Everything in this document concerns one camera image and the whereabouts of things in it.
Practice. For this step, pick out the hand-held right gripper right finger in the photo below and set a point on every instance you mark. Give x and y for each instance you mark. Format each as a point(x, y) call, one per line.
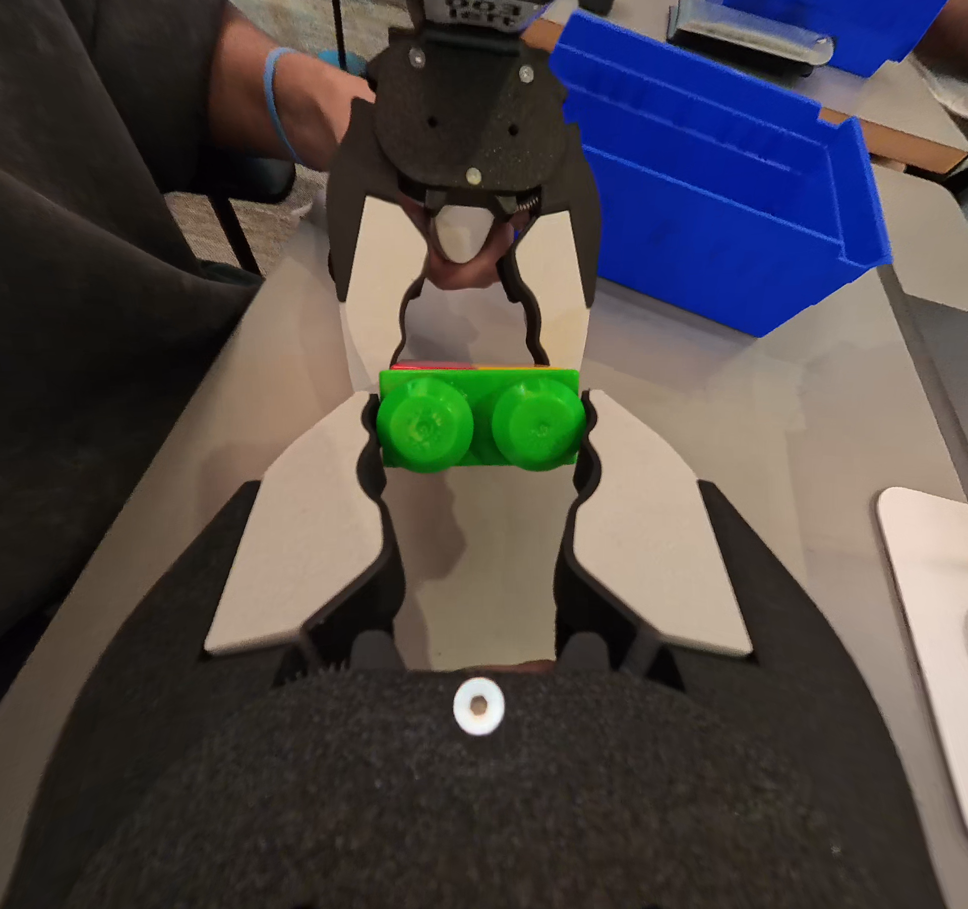
point(650, 546)

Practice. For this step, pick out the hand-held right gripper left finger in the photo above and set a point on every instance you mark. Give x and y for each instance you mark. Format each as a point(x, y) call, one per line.
point(302, 546)

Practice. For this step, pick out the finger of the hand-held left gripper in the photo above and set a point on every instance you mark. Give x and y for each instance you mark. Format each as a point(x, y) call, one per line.
point(563, 281)
point(374, 281)

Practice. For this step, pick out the yellow one-stud toy block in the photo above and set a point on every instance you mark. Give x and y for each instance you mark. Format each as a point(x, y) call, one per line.
point(529, 368)

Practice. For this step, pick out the red one-stud toy block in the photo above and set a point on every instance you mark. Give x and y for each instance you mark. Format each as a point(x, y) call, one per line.
point(435, 366)

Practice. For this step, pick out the green two-stud toy block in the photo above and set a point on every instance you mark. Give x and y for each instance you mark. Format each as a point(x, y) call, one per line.
point(484, 417)

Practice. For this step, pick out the blue plastic bin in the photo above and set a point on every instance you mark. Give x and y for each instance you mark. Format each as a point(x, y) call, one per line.
point(718, 206)

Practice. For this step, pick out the person's left forearm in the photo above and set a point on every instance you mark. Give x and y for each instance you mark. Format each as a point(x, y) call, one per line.
point(238, 85)

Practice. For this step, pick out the grey desk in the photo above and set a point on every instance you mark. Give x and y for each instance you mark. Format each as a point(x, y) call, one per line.
point(756, 410)

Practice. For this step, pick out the person's left hand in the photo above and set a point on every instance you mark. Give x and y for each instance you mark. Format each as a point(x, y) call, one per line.
point(333, 111)

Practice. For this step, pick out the black office chair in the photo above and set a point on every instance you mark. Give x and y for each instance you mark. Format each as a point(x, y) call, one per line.
point(249, 175)

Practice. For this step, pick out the blue wristband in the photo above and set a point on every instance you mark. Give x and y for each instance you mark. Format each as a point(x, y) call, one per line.
point(276, 107)

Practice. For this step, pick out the white tablet stand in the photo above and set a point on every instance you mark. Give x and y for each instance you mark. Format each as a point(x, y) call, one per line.
point(930, 584)

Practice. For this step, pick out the person's grey sweatshirt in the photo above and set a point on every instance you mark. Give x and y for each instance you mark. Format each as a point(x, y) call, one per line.
point(91, 281)

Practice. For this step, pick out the cluster of blue bins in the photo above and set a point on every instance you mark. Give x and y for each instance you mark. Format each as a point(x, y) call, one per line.
point(832, 9)

